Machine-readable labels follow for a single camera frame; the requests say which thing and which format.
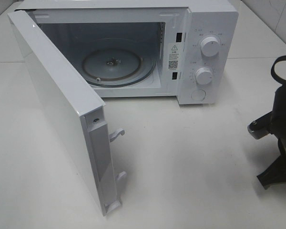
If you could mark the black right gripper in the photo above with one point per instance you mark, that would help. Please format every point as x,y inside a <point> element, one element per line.
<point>273,123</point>

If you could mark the round white door button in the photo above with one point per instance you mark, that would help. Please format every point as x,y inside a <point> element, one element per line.
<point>198,95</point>

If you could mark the white timer knob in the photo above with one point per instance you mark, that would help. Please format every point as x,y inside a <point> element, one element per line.
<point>203,75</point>

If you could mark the white power knob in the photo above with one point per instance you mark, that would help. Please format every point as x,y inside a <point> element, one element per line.
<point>210,45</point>

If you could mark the white microwave door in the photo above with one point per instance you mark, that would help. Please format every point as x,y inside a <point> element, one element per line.
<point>73,108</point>

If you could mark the white microwave oven body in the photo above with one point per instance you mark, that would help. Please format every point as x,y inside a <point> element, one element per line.
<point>79,27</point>

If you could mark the white warning label sticker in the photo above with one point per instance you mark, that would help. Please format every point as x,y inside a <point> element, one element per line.
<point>174,53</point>

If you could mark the glass microwave turntable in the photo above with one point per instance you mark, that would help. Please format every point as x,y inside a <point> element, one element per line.
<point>115,67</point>

